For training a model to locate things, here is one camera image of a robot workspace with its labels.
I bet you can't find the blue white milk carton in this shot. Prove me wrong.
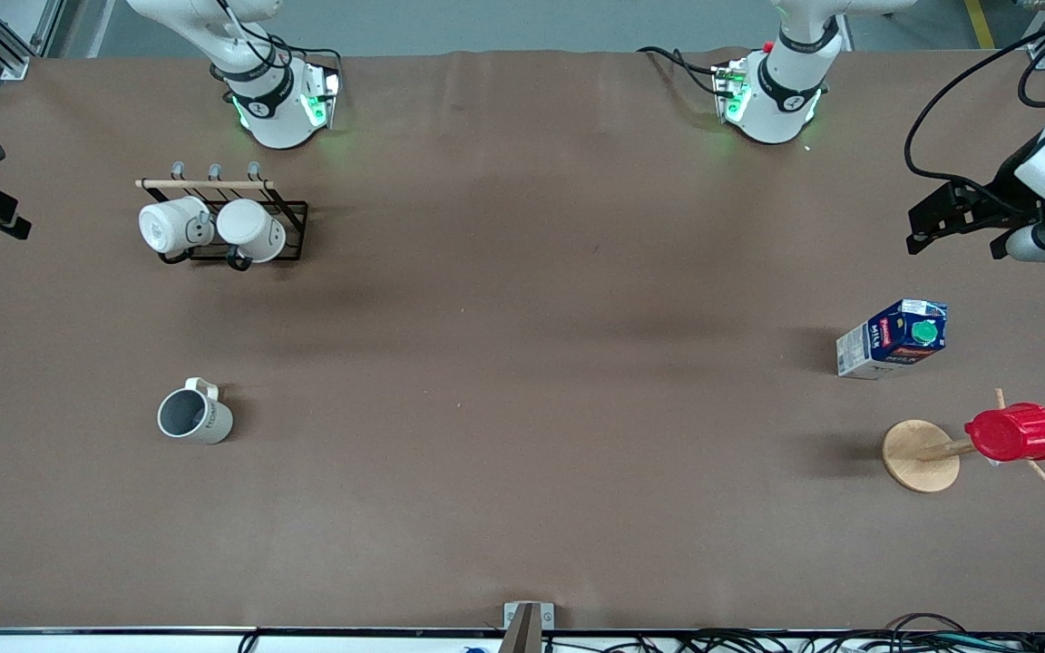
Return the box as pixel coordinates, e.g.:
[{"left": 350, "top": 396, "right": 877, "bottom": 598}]
[{"left": 835, "top": 298, "right": 949, "bottom": 380}]

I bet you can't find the grey mug with handle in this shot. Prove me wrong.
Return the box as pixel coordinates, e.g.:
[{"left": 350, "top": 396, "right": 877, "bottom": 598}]
[{"left": 156, "top": 377, "right": 235, "bottom": 445}]

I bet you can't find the red plastic cup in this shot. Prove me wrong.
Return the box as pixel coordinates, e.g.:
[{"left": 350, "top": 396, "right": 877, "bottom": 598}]
[{"left": 964, "top": 403, "right": 1045, "bottom": 463}]

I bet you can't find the white mug with face print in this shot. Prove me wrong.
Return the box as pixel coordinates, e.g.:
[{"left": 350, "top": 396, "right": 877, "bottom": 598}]
[{"left": 138, "top": 196, "right": 215, "bottom": 257}]

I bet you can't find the wooden mug tree stand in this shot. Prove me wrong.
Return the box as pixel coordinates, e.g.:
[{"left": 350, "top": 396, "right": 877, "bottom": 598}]
[{"left": 882, "top": 388, "right": 1045, "bottom": 494}]

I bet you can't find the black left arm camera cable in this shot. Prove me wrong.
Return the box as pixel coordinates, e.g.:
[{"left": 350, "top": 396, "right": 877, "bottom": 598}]
[{"left": 904, "top": 14, "right": 1045, "bottom": 187}]

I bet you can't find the aluminium frame profile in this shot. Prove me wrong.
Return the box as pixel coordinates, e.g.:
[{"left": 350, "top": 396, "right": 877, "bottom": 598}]
[{"left": 0, "top": 0, "right": 67, "bottom": 82}]

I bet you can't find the plain white mug black handle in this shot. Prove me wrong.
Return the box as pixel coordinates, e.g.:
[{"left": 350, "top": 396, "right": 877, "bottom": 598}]
[{"left": 216, "top": 199, "right": 288, "bottom": 271}]

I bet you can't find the black wire mug rack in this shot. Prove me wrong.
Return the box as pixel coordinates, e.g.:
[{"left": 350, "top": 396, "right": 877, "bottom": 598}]
[{"left": 135, "top": 161, "right": 310, "bottom": 271}]

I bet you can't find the black left base cable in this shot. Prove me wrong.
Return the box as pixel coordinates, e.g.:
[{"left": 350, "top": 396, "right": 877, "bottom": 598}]
[{"left": 638, "top": 45, "right": 726, "bottom": 97}]

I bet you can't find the black cable bundle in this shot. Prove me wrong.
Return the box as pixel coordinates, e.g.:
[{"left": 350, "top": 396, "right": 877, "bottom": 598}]
[{"left": 668, "top": 613, "right": 1045, "bottom": 653}]

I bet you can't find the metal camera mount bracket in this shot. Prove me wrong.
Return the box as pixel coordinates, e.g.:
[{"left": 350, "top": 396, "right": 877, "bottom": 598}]
[{"left": 503, "top": 601, "right": 556, "bottom": 653}]

